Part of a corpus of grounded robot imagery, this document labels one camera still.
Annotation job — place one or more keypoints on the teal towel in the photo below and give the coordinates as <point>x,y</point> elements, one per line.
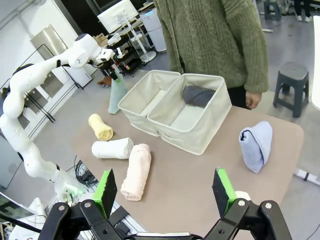
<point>117,96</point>

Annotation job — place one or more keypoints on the person's left forearm green sleeve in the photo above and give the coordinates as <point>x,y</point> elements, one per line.
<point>257,70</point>

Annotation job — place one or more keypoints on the yellow rolled towel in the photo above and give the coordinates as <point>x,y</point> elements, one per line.
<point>100,127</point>

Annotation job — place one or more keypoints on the white towel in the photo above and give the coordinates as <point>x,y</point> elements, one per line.
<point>137,172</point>
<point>112,148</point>

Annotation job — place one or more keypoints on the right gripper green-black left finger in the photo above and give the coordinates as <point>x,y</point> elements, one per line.
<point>105,195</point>

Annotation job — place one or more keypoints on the dark grey rolled towel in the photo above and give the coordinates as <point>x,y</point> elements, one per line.
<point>197,96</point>

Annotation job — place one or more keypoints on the cream fabric storage box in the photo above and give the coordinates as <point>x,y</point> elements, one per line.
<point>200,130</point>
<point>135,105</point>

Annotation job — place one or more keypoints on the green-black finger of the left gripper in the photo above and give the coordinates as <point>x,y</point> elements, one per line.
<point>114,75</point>

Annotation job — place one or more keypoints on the steel sheet panel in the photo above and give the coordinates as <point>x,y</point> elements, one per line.
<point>48,41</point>

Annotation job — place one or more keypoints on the dark flat screen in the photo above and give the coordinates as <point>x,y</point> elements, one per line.
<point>12,208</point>

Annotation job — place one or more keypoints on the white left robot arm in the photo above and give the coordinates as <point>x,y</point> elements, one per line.
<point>30,77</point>

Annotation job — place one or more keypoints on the white computer monitor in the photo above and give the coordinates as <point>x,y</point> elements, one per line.
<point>117,15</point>

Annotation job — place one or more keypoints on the light blue folded towel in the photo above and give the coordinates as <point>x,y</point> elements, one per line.
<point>257,147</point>

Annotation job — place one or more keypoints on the brown object on floor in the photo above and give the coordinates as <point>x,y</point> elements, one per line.
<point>105,81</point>

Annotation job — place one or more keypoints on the white air purifier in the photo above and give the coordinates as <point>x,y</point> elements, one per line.
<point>155,30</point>

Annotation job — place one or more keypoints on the white floor stand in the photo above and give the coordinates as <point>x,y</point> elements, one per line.
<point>141,45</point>

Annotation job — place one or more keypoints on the grey plastic stool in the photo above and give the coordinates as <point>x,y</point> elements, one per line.
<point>272,10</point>
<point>292,80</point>

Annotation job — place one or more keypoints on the person in green knit sweater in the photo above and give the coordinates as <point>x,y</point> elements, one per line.
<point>205,37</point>

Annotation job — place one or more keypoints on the black metal rack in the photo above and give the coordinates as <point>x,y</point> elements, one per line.
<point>50,100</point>

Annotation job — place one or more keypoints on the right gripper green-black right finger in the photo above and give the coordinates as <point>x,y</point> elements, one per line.
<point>222,192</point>

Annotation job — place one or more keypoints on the white side table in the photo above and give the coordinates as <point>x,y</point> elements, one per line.
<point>316,62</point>

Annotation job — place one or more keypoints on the person's left hand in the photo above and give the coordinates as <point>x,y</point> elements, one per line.
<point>253,100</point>

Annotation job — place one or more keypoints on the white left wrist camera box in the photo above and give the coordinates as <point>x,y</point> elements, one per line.
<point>105,55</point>

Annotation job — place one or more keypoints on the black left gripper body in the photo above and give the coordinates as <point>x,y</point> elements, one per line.
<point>108,67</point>

